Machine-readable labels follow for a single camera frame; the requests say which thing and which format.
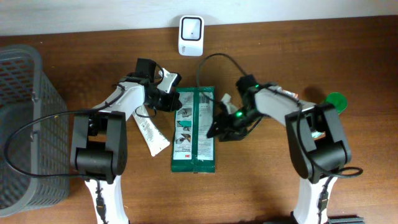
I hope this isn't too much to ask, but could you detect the green lid jar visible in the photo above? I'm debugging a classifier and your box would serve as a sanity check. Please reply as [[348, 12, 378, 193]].
[[325, 92, 348, 114]]

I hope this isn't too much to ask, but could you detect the white cream tube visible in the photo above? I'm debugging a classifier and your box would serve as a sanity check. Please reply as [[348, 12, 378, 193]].
[[132, 105, 170, 157]]

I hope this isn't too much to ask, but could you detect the grey plastic basket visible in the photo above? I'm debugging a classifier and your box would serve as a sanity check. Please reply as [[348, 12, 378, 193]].
[[1, 45, 70, 217]]

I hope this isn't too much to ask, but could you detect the white barcode scanner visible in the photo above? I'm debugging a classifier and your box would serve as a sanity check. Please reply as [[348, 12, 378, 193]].
[[178, 15, 204, 57]]

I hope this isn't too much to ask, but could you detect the left black cable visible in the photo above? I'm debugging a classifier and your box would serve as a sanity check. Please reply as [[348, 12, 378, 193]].
[[3, 62, 165, 224]]

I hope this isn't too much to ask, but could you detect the green white wipes package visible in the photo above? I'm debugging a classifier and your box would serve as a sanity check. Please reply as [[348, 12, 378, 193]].
[[171, 86, 216, 173]]

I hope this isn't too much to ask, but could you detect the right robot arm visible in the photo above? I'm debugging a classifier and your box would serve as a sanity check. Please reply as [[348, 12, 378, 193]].
[[206, 75, 356, 223]]

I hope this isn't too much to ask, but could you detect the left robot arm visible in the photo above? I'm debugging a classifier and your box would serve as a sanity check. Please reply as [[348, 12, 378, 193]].
[[70, 58, 182, 223]]

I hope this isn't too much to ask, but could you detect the black cable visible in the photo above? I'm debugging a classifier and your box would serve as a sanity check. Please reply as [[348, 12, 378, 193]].
[[195, 53, 364, 224], [3, 62, 165, 224]]

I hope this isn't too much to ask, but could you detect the teal wipes pouch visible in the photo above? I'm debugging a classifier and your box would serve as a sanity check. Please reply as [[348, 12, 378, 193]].
[[312, 131, 325, 139]]

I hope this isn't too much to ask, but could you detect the orange tissue pack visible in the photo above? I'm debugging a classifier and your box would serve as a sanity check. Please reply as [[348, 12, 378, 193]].
[[278, 88, 298, 99]]

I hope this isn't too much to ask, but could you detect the right black cable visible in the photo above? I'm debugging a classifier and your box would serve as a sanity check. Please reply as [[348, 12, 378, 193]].
[[195, 53, 364, 224]]

